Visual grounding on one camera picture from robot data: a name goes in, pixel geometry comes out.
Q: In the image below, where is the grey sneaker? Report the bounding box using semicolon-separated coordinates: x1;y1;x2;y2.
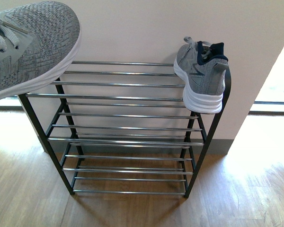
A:
0;1;81;100
173;36;229;114

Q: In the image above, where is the black metal shoe rack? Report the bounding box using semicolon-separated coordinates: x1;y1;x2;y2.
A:
19;61;222;198

